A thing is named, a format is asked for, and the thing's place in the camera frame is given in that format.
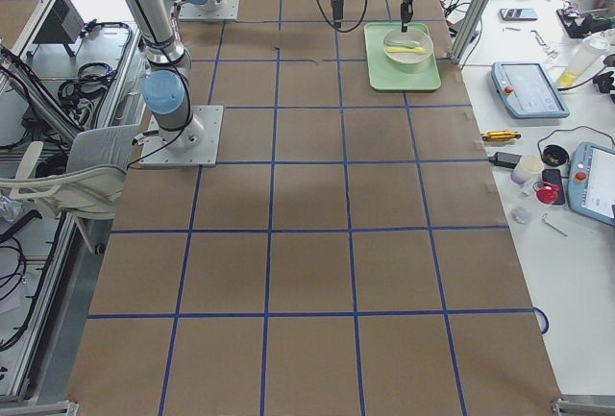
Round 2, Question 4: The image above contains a white round plate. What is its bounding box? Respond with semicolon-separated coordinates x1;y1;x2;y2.
382;28;434;68

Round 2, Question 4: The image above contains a yellow plastic fork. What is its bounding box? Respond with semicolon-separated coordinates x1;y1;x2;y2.
385;46;428;55

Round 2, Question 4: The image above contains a black smartphone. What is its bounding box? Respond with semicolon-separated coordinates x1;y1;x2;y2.
499;8;538;22

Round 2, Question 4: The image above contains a teach pendant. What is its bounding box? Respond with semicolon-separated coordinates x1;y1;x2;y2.
491;61;570;119
567;142;615;227

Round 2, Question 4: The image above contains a brass cylinder tool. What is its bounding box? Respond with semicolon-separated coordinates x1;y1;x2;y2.
481;130;522;143

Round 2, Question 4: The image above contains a plastic bottle yellow liquid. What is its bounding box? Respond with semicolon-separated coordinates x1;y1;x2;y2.
557;35;610;90

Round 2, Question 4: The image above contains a black power adapter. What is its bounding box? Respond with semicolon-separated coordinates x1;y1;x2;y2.
488;151;521;169

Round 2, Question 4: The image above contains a white cup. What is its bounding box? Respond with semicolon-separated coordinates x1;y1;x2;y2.
510;155;544;184

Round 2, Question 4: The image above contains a red round object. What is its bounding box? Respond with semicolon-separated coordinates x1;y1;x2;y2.
533;182;560;205

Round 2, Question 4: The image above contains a white grey chair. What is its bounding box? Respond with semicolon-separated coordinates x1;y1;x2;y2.
1;124;139;254

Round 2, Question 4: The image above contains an aluminium frame post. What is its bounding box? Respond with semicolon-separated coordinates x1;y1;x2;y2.
449;0;489;64

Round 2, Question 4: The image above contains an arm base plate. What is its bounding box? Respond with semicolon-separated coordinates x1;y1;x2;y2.
179;0;239;22
138;106;224;167

